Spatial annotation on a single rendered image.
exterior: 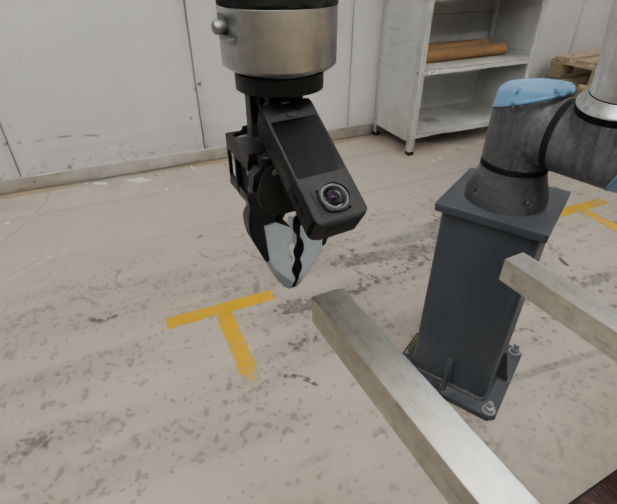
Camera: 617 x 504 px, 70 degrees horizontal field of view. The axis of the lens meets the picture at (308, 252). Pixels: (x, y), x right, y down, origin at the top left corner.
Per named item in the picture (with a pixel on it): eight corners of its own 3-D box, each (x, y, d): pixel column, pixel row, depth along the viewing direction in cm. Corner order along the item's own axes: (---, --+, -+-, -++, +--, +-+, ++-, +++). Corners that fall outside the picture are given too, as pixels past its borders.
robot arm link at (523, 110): (504, 142, 112) (524, 68, 102) (572, 164, 101) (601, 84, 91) (467, 156, 104) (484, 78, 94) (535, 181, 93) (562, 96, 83)
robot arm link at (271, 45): (362, 6, 31) (230, 14, 28) (357, 78, 34) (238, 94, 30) (304, -5, 38) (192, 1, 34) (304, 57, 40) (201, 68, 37)
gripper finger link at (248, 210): (290, 245, 44) (288, 163, 39) (298, 254, 43) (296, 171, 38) (245, 257, 42) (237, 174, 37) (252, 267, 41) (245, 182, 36)
